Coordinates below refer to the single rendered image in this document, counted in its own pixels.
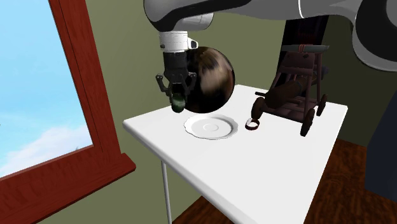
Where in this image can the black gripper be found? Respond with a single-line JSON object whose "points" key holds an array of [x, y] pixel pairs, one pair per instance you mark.
{"points": [[175, 66]]}

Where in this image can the small dark green round object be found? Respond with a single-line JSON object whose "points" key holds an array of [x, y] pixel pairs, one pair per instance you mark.
{"points": [[178, 104]]}

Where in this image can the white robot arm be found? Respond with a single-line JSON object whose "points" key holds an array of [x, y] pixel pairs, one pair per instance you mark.
{"points": [[279, 7]]}

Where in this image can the dark brown glossy sphere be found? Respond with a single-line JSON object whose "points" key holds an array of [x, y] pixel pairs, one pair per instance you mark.
{"points": [[214, 83]]}

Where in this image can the white scalloped plate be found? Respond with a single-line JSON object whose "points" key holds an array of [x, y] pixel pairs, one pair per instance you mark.
{"points": [[211, 127]]}

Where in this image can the red wooden framed window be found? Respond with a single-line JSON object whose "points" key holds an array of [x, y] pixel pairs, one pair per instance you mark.
{"points": [[93, 93]]}

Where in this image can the brown wooden siege engine toy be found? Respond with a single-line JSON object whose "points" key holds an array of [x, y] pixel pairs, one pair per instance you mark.
{"points": [[287, 93]]}

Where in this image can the white table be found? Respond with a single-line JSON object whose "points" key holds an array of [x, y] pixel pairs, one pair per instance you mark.
{"points": [[248, 173]]}

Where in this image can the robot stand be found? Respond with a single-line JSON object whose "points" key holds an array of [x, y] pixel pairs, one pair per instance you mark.
{"points": [[383, 155]]}

